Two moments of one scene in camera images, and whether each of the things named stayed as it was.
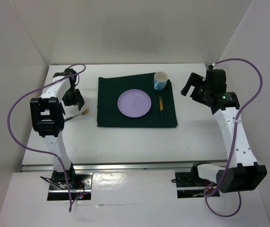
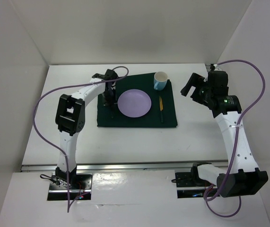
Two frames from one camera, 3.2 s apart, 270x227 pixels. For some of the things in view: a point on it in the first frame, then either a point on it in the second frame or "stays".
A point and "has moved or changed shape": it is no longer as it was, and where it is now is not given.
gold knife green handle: x=161 y=108 stays
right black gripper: x=196 y=80 stays
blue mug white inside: x=160 y=78 stays
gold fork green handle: x=85 y=111 has moved or changed shape
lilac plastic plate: x=134 y=103 stays
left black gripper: x=77 y=98 → x=108 y=103
